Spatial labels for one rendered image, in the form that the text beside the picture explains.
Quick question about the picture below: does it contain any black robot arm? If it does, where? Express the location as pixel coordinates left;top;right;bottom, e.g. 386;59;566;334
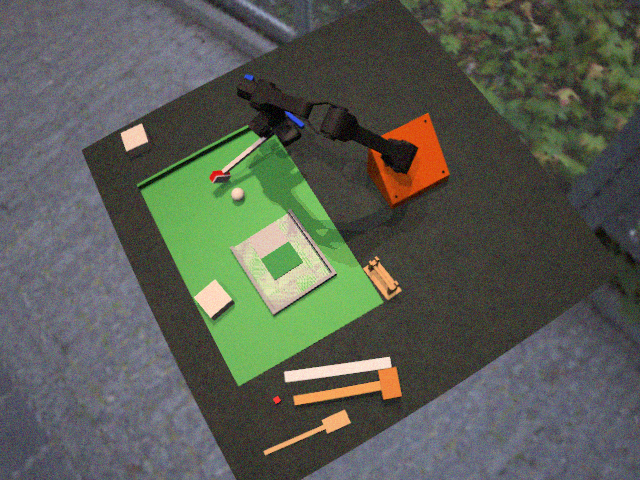
236;78;418;175

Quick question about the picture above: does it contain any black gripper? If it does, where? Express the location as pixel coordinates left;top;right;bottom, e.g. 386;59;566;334
263;110;301;147

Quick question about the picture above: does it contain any cream flat bar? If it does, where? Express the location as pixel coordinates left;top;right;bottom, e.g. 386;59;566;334
285;357;392;382

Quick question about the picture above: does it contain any cream ball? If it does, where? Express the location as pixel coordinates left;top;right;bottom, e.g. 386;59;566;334
231;188;245;201

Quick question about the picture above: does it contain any green flat mat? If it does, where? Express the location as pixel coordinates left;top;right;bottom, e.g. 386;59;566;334
141;131;384;386

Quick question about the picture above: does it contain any blue putter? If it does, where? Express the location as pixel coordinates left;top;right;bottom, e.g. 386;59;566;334
244;75;304;129

